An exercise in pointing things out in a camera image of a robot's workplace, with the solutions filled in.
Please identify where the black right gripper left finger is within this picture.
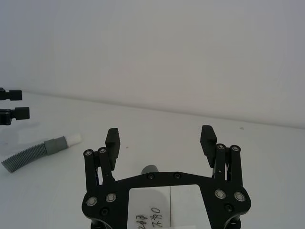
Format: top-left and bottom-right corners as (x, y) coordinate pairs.
(83, 127), (122, 192)

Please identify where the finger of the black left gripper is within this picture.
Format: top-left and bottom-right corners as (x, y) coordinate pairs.
(0, 106), (31, 126)
(0, 87), (23, 102)

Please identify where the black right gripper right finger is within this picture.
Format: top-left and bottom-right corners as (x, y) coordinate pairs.
(201, 125), (244, 191)

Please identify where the white table cloth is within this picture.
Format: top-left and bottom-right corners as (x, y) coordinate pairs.
(0, 90), (305, 229)

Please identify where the short grey cylinder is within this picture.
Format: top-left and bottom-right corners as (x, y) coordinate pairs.
(141, 164), (161, 175)

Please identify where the grey corrugated hose white tip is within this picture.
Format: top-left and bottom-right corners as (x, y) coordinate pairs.
(1, 134), (82, 173)

